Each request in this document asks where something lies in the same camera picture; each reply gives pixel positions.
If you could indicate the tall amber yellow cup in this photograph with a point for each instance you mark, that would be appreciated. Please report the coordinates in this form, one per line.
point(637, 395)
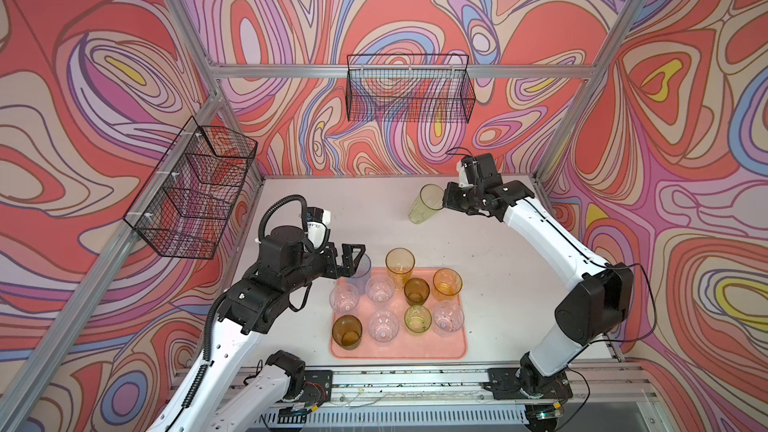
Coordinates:
point(400, 263)

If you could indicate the tall pale blue cup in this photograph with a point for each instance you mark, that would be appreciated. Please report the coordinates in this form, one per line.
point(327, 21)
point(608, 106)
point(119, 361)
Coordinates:
point(362, 275)

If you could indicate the pink plastic tray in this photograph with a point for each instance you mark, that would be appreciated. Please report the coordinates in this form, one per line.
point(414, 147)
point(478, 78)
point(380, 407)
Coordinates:
point(405, 347)

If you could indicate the short yellow cup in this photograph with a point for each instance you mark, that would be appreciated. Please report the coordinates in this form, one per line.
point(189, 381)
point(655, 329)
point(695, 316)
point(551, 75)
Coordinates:
point(447, 284)

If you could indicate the black wire basket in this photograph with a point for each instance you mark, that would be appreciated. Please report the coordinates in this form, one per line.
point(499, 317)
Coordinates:
point(187, 215)
point(409, 88)

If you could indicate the brown dimpled cup front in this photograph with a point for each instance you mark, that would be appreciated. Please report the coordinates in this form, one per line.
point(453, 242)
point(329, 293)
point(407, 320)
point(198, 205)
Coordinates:
point(347, 332)

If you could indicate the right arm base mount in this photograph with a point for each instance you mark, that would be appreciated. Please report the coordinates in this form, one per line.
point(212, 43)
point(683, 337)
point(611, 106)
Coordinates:
point(514, 383)

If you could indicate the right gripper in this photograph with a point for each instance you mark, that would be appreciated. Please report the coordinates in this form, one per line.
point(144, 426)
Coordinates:
point(449, 198)

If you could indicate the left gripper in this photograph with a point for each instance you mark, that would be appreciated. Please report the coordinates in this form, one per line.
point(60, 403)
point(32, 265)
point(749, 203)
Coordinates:
point(347, 269)

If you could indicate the tall light green cup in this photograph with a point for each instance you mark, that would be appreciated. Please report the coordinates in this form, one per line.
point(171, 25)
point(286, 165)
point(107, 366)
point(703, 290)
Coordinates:
point(428, 202)

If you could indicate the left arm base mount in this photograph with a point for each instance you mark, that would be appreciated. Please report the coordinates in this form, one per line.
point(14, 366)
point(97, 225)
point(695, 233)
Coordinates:
point(315, 391)

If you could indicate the black wire basket left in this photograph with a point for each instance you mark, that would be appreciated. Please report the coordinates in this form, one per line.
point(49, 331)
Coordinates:
point(187, 215)

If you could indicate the short bright green cup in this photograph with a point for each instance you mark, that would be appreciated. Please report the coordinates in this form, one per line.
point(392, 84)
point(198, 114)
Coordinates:
point(417, 319)

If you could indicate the clear faceted cup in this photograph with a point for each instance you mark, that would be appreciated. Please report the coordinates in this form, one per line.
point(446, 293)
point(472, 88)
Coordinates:
point(380, 289)
point(383, 327)

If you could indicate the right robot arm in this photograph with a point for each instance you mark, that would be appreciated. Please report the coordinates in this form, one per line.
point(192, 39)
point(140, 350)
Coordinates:
point(599, 292)

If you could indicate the brown dimpled cup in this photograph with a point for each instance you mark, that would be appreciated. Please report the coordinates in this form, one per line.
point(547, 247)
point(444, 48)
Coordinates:
point(347, 332)
point(416, 291)

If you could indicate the aluminium front rail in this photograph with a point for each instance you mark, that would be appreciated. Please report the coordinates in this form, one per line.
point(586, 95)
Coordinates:
point(358, 387)

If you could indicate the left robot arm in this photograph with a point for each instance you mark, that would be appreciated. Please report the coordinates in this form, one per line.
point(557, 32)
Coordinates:
point(295, 249)

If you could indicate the black wire basket back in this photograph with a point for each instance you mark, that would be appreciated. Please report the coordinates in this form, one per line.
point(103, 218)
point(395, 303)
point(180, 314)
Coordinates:
point(409, 88)

